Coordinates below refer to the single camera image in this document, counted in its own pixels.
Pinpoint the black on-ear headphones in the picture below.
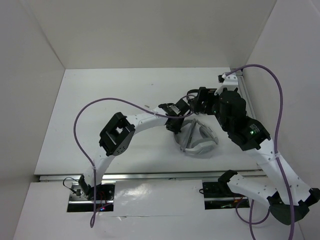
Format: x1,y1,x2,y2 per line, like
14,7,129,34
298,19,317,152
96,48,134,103
186,89,201,113

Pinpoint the white over-ear headphones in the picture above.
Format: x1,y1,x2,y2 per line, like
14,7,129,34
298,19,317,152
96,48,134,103
172,118,219,159

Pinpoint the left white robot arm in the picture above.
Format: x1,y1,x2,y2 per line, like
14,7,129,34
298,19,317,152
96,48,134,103
78,99,191,200

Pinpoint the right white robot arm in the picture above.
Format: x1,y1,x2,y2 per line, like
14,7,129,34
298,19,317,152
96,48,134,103
188,87,320,226

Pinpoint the aluminium rail right side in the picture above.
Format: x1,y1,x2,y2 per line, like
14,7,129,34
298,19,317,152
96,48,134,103
231,67,266,171

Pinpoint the aluminium rail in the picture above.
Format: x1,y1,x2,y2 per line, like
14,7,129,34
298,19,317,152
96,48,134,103
231,67,266,171
39,169,267,182

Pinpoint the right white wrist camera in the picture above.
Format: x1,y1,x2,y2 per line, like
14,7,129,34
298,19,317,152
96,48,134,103
214,73,239,95

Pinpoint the aluminium rail front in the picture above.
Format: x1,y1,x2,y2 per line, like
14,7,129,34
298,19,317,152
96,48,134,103
39,169,267,182

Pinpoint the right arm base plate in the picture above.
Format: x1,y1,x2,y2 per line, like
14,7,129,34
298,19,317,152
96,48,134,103
199,181,250,210

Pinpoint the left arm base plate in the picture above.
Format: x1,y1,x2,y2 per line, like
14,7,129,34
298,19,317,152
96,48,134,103
62,176,116,213

